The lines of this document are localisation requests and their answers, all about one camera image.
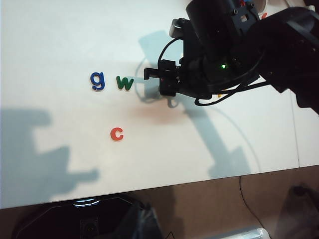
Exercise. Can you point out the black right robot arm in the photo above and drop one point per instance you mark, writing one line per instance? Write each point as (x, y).
(286, 42)

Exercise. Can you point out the red letter c magnet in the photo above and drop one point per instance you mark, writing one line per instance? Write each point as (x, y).
(114, 134)

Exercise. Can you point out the green letter w magnet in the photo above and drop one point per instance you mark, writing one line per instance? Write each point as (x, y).
(124, 84)

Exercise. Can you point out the yellow letter u magnet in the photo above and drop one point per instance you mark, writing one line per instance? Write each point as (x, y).
(219, 94)

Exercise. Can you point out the orange letter magnet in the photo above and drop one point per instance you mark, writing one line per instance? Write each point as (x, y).
(263, 15)

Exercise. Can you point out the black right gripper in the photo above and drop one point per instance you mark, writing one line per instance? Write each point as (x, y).
(194, 77)

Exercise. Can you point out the blue letter g magnet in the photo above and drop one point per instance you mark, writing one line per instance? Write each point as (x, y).
(97, 81)

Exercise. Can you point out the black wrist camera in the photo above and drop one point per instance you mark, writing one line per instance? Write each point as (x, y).
(177, 27)

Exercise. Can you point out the dark plastic bag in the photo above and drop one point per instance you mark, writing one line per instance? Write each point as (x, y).
(147, 221)

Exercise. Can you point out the white plastic object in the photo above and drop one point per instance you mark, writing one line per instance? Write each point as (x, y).
(244, 232)

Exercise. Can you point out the black glossy robot base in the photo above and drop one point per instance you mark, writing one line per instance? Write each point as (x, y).
(74, 219)

